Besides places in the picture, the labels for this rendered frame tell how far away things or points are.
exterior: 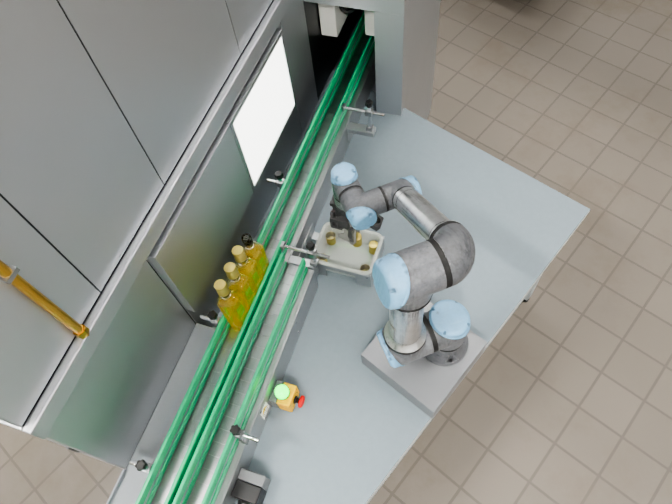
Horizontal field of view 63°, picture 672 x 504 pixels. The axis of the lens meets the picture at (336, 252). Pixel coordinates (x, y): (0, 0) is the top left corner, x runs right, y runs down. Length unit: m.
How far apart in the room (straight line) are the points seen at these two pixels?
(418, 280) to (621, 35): 3.23
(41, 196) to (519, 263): 1.51
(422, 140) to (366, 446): 1.23
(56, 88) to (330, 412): 1.20
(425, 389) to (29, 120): 1.25
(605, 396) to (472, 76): 2.05
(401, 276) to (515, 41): 3.00
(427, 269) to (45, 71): 0.81
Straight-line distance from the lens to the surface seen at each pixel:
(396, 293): 1.17
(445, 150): 2.31
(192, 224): 1.61
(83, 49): 1.22
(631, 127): 3.65
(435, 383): 1.76
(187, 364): 1.82
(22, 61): 1.11
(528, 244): 2.10
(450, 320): 1.58
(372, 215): 1.51
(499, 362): 2.70
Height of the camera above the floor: 2.50
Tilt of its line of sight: 60 degrees down
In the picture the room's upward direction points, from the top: 9 degrees counter-clockwise
